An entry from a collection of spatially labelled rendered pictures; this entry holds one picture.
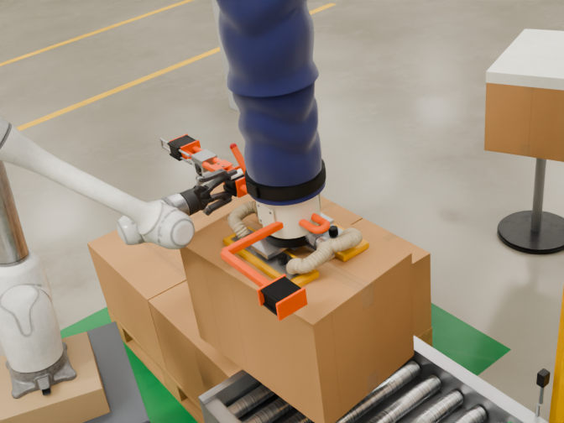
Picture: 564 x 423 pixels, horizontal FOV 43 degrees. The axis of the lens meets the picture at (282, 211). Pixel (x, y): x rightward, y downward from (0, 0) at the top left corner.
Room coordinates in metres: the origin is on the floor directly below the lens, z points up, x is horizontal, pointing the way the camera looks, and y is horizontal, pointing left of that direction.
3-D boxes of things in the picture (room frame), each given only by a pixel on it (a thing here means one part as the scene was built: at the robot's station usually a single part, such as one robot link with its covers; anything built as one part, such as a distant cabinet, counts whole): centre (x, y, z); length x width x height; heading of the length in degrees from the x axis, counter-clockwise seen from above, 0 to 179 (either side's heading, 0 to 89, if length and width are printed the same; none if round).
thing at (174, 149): (2.18, 0.32, 1.20); 0.31 x 0.03 x 0.05; 33
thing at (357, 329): (1.75, -0.01, 0.87); 0.60 x 0.40 x 0.40; 38
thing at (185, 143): (2.25, 0.30, 1.21); 0.08 x 0.07 x 0.05; 33
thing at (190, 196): (1.88, 0.25, 1.20); 0.09 x 0.07 x 0.08; 123
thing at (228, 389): (1.83, 0.05, 0.58); 0.70 x 0.03 x 0.06; 123
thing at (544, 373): (1.41, -0.66, 0.68); 0.03 x 0.02 x 0.17; 123
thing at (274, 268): (1.69, 0.06, 1.09); 0.34 x 0.10 x 0.05; 33
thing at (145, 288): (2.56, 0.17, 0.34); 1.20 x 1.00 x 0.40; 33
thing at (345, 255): (1.80, -0.10, 1.09); 0.34 x 0.10 x 0.05; 33
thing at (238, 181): (1.95, 0.11, 1.20); 0.10 x 0.08 x 0.06; 123
